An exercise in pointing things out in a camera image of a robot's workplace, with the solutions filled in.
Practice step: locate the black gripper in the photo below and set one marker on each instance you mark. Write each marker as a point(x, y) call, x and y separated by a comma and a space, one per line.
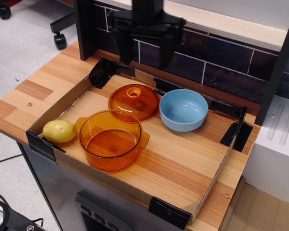
point(146, 20)

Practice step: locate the black caster wheel top left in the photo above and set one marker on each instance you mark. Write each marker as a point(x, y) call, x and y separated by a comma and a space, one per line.
point(5, 11)

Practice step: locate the black shelf post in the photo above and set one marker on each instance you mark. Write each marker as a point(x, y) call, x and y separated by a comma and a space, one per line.
point(274, 82)
point(86, 27)

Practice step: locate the black left shelf post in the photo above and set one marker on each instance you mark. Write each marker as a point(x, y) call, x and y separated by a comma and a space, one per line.
point(86, 27)

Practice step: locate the light blue bowl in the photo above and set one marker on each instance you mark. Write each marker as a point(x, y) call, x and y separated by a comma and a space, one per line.
point(183, 110)

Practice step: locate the black office chair base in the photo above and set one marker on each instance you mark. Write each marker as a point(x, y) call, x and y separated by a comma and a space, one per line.
point(59, 25)

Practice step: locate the orange transparent pot lid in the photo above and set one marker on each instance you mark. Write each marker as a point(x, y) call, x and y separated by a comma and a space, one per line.
point(139, 100)

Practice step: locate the cardboard fence with black tape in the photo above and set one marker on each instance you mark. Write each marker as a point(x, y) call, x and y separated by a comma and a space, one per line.
point(180, 178)

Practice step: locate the grey toy oven front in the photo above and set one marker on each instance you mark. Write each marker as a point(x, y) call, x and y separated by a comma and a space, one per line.
point(96, 218)

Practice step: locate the white toy sink unit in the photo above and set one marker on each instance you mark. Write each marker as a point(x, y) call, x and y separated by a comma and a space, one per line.
point(267, 168)

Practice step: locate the yellow toy potato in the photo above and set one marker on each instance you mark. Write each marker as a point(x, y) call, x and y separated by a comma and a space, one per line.
point(59, 131)

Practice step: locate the orange transparent pot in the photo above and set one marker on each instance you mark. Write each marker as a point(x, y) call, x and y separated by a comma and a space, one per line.
point(111, 139)

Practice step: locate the black right shelf post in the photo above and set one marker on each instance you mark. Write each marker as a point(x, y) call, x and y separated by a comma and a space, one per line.
point(274, 82)

